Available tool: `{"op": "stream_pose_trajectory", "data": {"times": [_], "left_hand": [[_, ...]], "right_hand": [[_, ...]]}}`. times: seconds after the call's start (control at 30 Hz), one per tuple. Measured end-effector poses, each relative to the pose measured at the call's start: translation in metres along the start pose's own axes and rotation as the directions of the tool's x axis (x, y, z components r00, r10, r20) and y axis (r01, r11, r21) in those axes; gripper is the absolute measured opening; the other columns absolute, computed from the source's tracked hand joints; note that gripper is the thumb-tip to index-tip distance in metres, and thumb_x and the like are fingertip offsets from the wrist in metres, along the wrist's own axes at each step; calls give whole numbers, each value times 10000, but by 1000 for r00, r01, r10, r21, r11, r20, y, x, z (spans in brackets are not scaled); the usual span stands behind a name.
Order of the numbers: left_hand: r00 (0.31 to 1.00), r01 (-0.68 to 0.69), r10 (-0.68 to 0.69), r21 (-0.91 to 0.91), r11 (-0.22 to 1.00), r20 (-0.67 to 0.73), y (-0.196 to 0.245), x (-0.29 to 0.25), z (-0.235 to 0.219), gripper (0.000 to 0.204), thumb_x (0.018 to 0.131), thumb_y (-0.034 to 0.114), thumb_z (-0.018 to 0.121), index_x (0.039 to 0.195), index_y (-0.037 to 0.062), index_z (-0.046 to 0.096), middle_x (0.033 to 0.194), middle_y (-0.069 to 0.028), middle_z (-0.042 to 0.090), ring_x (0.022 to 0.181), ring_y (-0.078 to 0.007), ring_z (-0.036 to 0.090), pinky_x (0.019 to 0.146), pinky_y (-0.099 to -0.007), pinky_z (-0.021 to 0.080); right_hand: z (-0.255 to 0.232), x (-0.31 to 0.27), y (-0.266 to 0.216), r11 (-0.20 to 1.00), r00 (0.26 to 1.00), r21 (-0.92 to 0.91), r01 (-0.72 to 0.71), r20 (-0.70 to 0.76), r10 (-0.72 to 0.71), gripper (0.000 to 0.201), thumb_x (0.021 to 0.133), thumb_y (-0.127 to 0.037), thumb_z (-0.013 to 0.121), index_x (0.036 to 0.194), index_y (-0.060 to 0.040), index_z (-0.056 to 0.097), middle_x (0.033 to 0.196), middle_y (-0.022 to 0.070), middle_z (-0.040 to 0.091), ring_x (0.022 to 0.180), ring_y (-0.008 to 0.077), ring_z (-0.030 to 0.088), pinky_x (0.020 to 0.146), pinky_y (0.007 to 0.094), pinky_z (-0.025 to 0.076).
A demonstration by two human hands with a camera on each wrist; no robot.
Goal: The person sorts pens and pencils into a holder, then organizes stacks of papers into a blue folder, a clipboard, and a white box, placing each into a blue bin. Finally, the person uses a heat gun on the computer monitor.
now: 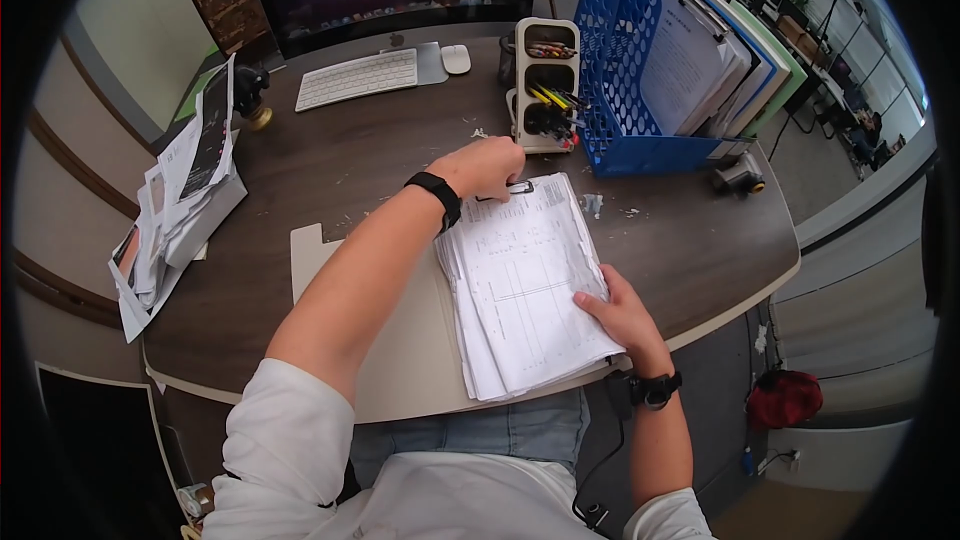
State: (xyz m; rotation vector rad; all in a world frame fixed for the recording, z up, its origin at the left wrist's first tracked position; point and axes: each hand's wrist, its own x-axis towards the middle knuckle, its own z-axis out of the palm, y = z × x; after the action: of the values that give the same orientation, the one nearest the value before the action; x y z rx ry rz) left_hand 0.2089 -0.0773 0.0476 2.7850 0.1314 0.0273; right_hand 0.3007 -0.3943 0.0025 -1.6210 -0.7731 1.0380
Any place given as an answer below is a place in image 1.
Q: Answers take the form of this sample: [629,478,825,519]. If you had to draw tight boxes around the person's left hand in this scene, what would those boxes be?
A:
[425,135,527,202]

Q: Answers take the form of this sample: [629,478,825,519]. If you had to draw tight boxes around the person's right hand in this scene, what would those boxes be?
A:
[573,264,664,361]

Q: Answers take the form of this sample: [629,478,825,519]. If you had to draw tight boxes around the person's right thumb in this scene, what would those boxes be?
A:
[573,292,612,320]

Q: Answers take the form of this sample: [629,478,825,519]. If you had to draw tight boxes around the person's right fingers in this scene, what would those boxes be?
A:
[598,264,635,301]

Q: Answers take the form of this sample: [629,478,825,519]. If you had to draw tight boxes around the person's left fingers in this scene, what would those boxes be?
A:
[480,157,527,202]

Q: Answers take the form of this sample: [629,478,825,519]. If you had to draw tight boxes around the black binder clip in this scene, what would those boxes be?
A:
[475,180,535,204]

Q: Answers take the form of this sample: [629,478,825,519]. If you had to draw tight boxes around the stack of white paper sheets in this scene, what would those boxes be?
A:
[435,172,627,402]

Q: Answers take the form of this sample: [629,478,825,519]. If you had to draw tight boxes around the black wrist band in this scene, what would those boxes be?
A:
[403,171,464,235]
[604,369,684,421]

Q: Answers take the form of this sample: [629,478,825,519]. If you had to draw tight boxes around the beige pen holder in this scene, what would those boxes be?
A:
[506,17,582,155]

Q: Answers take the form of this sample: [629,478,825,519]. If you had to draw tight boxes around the white computer mouse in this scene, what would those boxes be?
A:
[440,44,473,76]

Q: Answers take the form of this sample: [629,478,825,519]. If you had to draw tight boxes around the blue file rack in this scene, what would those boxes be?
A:
[573,0,759,179]

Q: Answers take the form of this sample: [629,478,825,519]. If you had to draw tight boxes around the grey tape dispenser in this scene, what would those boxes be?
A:
[711,151,767,196]

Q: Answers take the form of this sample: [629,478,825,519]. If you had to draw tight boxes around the person's legs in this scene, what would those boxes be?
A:
[348,387,592,489]

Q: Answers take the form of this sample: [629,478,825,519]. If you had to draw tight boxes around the white keyboard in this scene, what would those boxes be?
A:
[294,48,419,114]

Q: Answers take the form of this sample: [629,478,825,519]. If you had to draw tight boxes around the beige file folder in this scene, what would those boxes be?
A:
[290,222,624,425]

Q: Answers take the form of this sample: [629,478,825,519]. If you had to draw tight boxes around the red bag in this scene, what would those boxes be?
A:
[745,369,825,432]

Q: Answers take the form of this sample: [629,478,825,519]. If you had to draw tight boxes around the white clipboard with papers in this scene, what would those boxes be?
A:
[639,0,753,138]

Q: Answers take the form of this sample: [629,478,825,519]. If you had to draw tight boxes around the person's body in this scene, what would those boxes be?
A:
[201,357,717,540]

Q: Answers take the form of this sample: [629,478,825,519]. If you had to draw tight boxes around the black and gold stamp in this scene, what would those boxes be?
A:
[232,64,274,131]

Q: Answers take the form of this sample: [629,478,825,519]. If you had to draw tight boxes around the pile of papers and booklets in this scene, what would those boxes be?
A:
[108,54,249,345]

